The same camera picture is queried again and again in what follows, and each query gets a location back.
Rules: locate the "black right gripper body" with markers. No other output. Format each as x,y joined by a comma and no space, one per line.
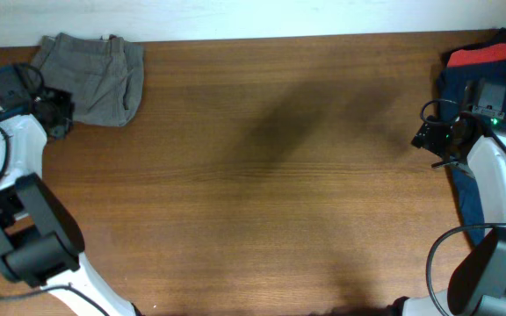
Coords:
438,141

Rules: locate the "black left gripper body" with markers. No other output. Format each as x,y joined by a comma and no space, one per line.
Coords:
60,108

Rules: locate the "grey cargo shorts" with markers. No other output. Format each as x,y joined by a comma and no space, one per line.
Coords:
105,77

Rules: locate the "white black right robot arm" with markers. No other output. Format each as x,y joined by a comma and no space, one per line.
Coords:
478,285

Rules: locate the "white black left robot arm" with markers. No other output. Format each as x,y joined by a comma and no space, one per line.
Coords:
41,244

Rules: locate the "navy blue garment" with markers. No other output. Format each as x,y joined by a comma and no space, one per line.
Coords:
474,79

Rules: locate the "red garment top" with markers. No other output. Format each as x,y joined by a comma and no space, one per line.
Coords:
466,57

